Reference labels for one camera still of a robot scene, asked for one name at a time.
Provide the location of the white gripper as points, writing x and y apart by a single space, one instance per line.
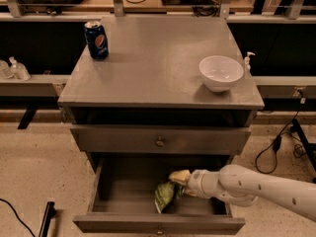
197 182

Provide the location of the green jalapeno chip bag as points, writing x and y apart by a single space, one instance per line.
166 193

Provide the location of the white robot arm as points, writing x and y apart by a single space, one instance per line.
240 186

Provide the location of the grey open middle drawer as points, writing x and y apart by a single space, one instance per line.
123 197

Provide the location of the grey drawer cabinet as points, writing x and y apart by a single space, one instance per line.
151 77

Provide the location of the grey upper drawer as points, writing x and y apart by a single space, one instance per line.
161 139

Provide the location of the white bowl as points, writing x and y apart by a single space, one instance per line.
220 73

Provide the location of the white pump bottle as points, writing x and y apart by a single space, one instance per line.
247 64

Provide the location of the black stand base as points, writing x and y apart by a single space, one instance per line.
49 213

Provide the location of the blue pepsi can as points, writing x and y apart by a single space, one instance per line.
96 39

